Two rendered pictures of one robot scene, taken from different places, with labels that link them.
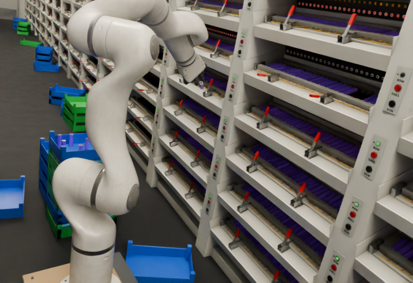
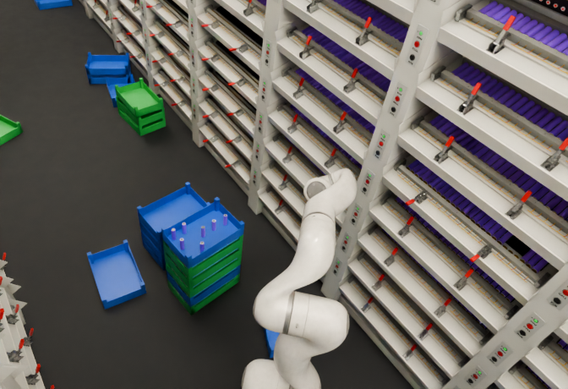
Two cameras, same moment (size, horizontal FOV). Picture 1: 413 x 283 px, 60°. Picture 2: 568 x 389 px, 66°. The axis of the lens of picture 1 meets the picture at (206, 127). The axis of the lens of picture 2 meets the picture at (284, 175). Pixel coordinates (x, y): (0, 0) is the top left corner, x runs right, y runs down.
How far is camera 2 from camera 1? 101 cm
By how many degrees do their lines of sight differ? 27
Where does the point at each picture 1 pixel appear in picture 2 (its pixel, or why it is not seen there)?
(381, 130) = (541, 313)
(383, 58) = (556, 260)
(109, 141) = (302, 378)
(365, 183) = (517, 340)
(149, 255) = not seen: hidden behind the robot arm
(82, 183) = not seen: outside the picture
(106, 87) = (302, 358)
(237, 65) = (374, 163)
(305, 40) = (467, 191)
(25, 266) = (177, 356)
